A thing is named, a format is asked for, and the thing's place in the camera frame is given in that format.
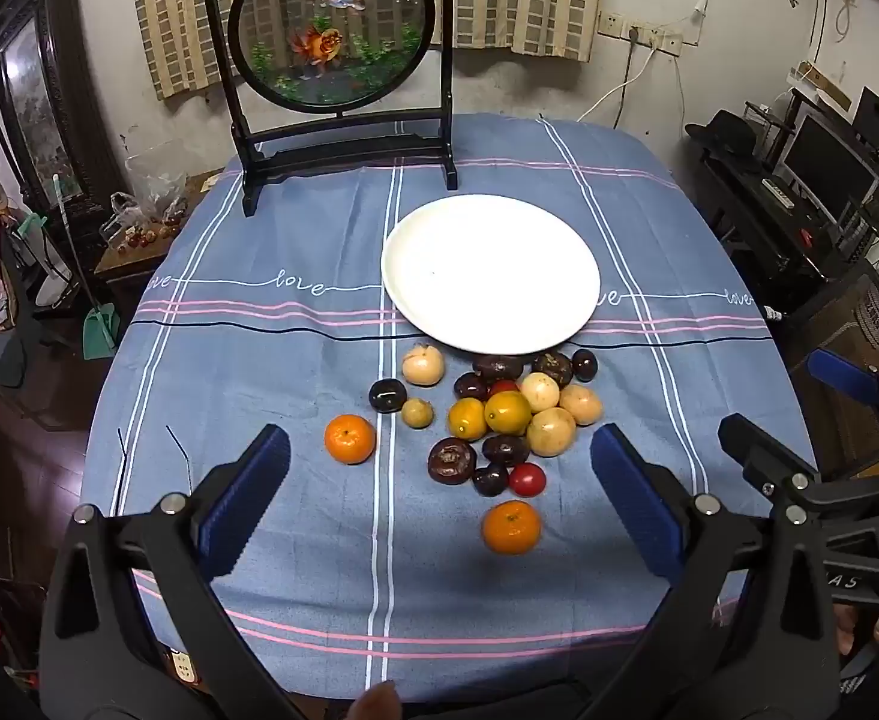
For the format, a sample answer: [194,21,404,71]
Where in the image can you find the white wall sockets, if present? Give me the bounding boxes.
[596,11,684,55]

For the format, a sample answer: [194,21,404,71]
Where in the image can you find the computer monitor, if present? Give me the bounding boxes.
[773,109,879,222]

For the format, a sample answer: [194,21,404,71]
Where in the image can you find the blue striped tablecloth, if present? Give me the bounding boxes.
[79,112,819,706]

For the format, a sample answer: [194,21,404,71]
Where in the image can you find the white round plate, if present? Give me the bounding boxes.
[380,195,602,356]

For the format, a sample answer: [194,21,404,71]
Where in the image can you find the yellow-green citrus fruit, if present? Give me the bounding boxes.
[447,397,490,442]
[483,390,534,437]

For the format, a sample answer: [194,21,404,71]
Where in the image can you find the black hat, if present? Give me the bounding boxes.
[683,109,759,158]

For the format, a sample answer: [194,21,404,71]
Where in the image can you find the pile of small red fruits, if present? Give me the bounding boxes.
[113,221,185,250]

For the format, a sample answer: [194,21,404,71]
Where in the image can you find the person's left hand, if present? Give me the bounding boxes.
[353,681,404,720]

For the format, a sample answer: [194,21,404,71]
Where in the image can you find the broom handle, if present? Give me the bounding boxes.
[50,174,103,312]

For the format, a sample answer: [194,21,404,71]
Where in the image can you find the pale yellow round fruit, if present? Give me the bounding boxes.
[401,343,446,389]
[525,406,578,458]
[558,384,604,427]
[520,372,562,414]

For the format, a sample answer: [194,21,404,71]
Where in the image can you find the green dustpan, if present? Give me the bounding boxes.
[81,302,121,361]

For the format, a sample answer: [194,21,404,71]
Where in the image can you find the round goldfish screen black stand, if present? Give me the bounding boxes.
[199,0,461,218]

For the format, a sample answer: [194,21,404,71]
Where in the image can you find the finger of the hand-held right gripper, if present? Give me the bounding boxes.
[718,412,860,518]
[806,349,879,481]

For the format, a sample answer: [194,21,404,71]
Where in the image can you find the clear plastic bags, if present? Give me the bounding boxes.
[122,142,189,222]

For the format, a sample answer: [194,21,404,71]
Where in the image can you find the wooden side table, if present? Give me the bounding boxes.
[94,169,223,301]

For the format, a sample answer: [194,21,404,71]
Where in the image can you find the orange tangerine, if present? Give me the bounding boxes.
[323,414,377,466]
[481,499,544,557]

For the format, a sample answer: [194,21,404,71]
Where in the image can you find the white power cable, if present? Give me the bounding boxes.
[574,45,654,128]

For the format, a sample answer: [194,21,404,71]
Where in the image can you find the black computer desk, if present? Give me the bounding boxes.
[694,101,879,316]

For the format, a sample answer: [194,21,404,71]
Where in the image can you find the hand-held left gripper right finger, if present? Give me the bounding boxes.
[581,422,841,720]

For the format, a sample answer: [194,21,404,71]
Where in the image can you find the dark wooden cabinet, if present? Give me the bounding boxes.
[0,0,129,211]

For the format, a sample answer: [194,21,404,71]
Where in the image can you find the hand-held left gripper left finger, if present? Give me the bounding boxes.
[38,424,313,720]

